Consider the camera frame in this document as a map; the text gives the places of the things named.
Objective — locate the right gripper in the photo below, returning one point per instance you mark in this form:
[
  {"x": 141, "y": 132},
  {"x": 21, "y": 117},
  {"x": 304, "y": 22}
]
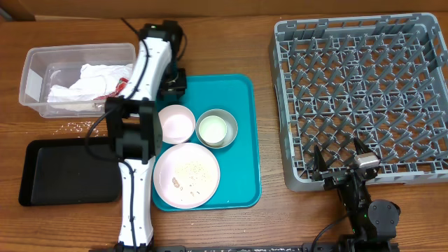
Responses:
[{"x": 334, "y": 176}]

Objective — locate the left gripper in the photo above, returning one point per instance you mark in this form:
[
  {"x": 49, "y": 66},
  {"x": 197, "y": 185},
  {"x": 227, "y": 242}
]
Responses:
[{"x": 180, "y": 86}]

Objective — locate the red snack wrapper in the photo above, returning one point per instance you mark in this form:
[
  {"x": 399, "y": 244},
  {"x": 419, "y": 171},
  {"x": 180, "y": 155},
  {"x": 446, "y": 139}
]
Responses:
[{"x": 122, "y": 83}]

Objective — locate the small white cup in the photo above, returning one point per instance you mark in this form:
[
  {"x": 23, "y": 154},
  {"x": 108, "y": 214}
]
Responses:
[{"x": 213, "y": 130}]

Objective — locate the grey bowl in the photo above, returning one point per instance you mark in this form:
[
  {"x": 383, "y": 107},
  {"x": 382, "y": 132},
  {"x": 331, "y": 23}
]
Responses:
[{"x": 232, "y": 126}]

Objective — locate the white napkin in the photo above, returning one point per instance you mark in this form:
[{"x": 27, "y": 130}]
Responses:
[{"x": 94, "y": 81}]

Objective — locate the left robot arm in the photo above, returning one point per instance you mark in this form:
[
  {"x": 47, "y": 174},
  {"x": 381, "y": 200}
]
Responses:
[{"x": 135, "y": 130}]

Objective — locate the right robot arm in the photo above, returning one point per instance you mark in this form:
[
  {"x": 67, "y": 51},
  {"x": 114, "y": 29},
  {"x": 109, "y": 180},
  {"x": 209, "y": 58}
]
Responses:
[{"x": 373, "y": 223}]

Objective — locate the grey dishwasher rack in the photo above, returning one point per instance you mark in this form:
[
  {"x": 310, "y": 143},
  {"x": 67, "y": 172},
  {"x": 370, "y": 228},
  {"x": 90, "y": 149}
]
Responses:
[{"x": 381, "y": 79}]

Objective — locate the small pink bowl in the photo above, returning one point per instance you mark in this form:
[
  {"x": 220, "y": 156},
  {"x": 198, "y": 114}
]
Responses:
[{"x": 178, "y": 124}]

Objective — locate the large pink plate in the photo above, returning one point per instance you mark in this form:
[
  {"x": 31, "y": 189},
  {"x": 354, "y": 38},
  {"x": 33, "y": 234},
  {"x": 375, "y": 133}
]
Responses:
[{"x": 186, "y": 175}]

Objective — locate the scattered rice grains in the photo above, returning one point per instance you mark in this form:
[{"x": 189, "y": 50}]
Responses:
[{"x": 79, "y": 129}]

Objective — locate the teal serving tray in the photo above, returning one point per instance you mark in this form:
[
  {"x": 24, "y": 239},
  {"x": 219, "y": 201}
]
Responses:
[{"x": 240, "y": 179}]

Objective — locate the clear plastic bin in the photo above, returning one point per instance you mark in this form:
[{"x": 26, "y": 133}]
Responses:
[{"x": 39, "y": 60}]

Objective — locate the black plastic tray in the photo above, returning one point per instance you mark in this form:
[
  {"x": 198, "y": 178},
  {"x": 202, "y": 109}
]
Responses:
[{"x": 60, "y": 171}]

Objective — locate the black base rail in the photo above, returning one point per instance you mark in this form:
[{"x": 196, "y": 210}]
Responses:
[{"x": 306, "y": 247}]

